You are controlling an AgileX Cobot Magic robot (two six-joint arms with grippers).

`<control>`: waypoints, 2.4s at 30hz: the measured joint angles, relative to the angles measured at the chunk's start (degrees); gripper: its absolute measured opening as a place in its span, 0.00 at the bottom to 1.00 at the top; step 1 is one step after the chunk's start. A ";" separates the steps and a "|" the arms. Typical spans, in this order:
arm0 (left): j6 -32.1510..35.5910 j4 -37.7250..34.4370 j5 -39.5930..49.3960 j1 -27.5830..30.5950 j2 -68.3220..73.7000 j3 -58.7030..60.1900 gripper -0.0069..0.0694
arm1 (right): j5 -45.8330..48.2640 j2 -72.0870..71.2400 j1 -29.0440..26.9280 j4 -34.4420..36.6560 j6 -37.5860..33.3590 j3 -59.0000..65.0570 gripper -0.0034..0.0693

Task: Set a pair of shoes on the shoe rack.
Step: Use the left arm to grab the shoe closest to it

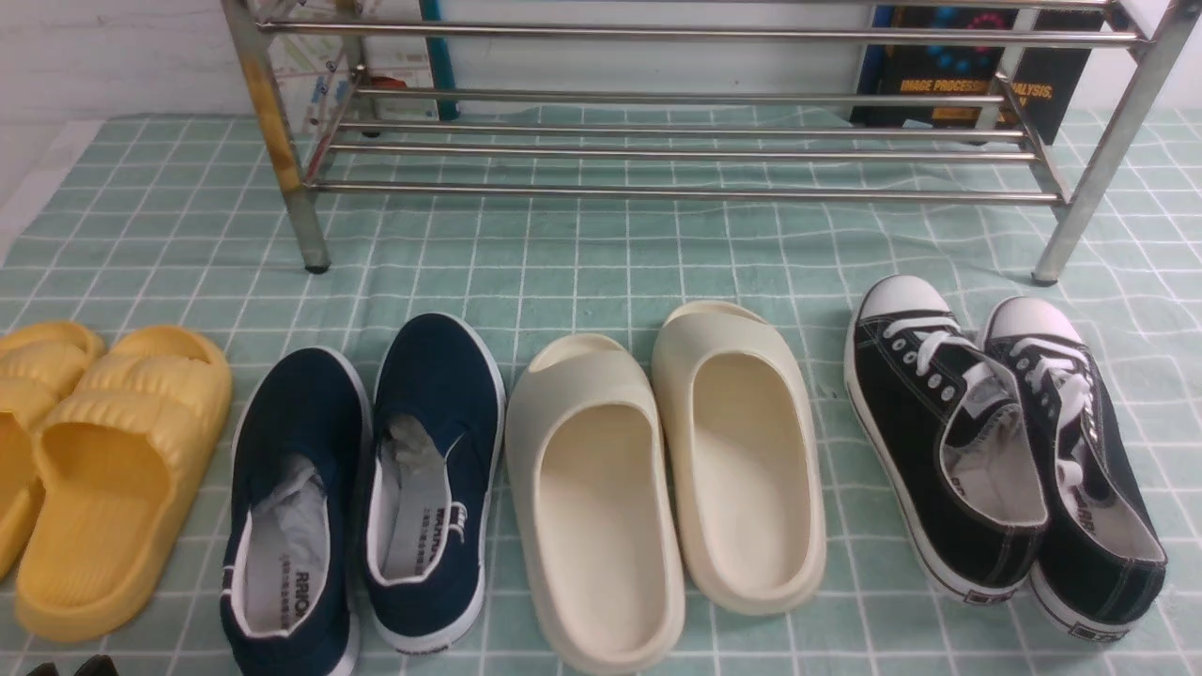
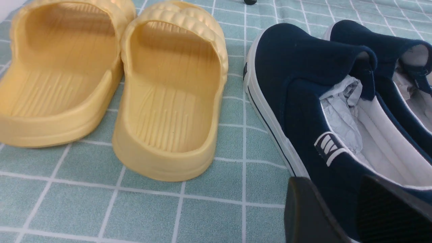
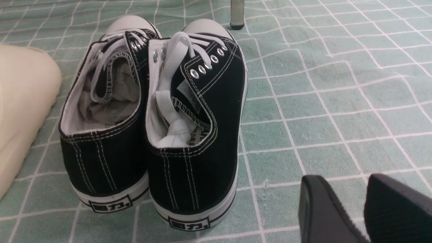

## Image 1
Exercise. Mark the navy canvas shoe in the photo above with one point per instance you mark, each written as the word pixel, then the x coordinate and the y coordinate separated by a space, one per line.
pixel 286 605
pixel 439 405

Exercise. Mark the silver metal shoe rack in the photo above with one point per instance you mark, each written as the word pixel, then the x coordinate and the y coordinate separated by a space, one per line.
pixel 1005 134

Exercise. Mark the green checkered tablecloth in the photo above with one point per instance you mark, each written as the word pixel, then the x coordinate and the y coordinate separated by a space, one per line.
pixel 177 221

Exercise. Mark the cream foam slipper left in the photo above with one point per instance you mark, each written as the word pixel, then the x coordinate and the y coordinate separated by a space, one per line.
pixel 586 465

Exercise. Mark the cream foam slipper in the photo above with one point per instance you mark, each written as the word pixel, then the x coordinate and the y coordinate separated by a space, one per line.
pixel 586 465
pixel 747 482

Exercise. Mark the cream foam slipper right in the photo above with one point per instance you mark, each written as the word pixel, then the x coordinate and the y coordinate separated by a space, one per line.
pixel 747 482

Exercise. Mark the teal vertical pole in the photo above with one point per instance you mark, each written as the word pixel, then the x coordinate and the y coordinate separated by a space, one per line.
pixel 440 63

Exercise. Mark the black canvas sneaker left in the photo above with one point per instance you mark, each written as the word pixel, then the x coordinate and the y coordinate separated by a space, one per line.
pixel 949 429

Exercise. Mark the black canvas sneaker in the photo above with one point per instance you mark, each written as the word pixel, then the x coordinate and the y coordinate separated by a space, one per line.
pixel 1101 564
pixel 949 429

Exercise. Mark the map patterned paper box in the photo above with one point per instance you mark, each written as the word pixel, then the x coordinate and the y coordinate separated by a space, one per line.
pixel 312 71

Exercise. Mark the yellow slide slipper right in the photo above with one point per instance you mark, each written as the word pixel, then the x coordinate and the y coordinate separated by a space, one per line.
pixel 120 459

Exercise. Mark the yellow slide slipper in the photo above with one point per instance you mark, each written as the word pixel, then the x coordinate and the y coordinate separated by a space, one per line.
pixel 41 365
pixel 120 459

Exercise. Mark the dark image processing book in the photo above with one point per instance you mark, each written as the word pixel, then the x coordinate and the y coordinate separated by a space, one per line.
pixel 1045 79

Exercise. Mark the black canvas sneaker right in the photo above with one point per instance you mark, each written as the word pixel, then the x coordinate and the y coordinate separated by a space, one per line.
pixel 1101 564

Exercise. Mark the yellow slide slipper left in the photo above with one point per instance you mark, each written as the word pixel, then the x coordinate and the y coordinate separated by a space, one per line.
pixel 41 365

